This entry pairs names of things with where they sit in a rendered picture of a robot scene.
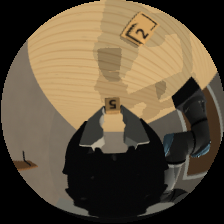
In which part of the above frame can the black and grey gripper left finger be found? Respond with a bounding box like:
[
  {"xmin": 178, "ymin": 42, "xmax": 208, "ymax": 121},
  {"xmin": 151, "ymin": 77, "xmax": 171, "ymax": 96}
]
[{"xmin": 62, "ymin": 106, "xmax": 106, "ymax": 175}]

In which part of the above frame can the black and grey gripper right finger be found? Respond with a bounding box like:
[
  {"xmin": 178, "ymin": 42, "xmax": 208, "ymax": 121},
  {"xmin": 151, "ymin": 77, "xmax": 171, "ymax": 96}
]
[{"xmin": 120, "ymin": 105, "xmax": 169, "ymax": 171}]

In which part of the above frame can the wooden number cube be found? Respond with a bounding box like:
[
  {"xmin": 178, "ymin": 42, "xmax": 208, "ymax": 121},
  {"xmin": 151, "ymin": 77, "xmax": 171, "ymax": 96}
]
[
  {"xmin": 105, "ymin": 97, "xmax": 121, "ymax": 115},
  {"xmin": 125, "ymin": 23, "xmax": 153, "ymax": 45}
]

